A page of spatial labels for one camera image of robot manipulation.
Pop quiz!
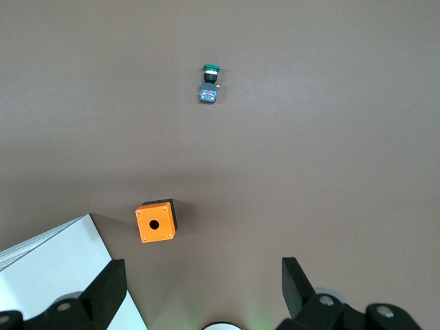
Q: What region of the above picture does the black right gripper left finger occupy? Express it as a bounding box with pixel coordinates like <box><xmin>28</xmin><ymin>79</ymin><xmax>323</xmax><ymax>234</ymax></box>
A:
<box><xmin>0</xmin><ymin>258</ymin><xmax>128</xmax><ymax>330</ymax></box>

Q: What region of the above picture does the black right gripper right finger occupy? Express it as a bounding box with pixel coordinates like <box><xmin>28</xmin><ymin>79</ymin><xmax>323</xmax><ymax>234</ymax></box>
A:
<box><xmin>276</xmin><ymin>257</ymin><xmax>424</xmax><ymax>330</ymax></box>

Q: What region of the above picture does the green mushroom push button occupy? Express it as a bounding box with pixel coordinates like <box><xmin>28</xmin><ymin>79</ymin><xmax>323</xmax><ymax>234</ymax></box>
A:
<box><xmin>197</xmin><ymin>63</ymin><xmax>222</xmax><ymax>105</ymax></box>

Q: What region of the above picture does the white drawer cabinet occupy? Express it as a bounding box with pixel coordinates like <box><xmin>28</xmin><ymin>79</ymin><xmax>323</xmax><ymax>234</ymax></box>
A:
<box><xmin>0</xmin><ymin>213</ymin><xmax>149</xmax><ymax>330</ymax></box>

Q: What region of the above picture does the orange button enclosure box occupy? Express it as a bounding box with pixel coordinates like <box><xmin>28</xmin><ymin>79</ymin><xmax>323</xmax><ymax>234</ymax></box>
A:
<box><xmin>135</xmin><ymin>197</ymin><xmax>180</xmax><ymax>244</ymax></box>

